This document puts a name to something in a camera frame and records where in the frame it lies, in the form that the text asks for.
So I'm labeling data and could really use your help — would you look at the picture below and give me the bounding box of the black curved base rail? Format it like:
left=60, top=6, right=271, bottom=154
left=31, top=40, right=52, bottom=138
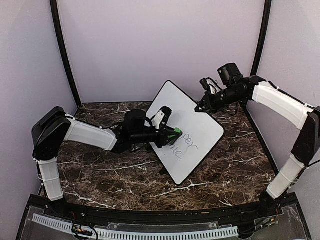
left=24, top=192, right=298, bottom=227

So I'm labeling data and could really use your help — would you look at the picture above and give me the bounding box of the white slotted cable duct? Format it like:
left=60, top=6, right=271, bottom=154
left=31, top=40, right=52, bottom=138
left=31, top=213, right=239, bottom=240

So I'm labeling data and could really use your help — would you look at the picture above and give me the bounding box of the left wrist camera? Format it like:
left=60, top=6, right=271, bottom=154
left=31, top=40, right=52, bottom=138
left=151, top=106, right=172, bottom=130

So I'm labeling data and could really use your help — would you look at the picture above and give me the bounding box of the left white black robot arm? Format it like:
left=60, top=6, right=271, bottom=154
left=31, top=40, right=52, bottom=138
left=31, top=106, right=183, bottom=218

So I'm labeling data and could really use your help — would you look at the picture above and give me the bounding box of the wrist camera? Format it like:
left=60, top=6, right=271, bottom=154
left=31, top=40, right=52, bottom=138
left=151, top=106, right=172, bottom=130
left=199, top=77, right=222, bottom=95

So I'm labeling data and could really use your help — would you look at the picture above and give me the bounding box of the left black frame post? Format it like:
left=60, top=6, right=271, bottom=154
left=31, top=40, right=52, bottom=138
left=49, top=0, right=82, bottom=108

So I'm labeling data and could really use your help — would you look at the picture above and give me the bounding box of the right black frame post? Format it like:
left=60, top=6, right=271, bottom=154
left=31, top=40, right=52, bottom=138
left=250, top=0, right=272, bottom=76

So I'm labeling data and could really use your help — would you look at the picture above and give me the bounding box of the black whiteboard stand clip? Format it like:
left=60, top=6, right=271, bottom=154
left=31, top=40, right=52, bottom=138
left=159, top=168, right=167, bottom=176

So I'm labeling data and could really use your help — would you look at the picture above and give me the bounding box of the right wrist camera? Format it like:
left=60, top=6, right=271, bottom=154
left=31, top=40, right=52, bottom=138
left=199, top=77, right=222, bottom=95

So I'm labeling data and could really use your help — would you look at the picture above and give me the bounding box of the white whiteboard black frame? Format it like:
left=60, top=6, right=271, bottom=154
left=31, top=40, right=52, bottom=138
left=146, top=80, right=225, bottom=185

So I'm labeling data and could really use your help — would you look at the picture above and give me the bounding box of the green whiteboard eraser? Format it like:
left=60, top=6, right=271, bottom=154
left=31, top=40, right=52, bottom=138
left=168, top=127, right=183, bottom=145

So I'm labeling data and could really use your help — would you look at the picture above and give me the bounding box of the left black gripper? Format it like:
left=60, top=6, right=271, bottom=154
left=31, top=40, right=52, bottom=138
left=132, top=126, right=180, bottom=150

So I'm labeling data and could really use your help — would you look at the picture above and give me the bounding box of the black frame post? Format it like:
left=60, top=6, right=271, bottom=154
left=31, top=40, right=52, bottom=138
left=250, top=0, right=272, bottom=76
left=49, top=0, right=82, bottom=108

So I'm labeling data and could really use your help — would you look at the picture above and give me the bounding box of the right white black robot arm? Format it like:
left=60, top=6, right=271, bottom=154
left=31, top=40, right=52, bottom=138
left=194, top=63, right=320, bottom=217

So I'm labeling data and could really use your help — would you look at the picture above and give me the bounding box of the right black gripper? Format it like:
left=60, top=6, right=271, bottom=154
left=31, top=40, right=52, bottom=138
left=194, top=86, right=244, bottom=114

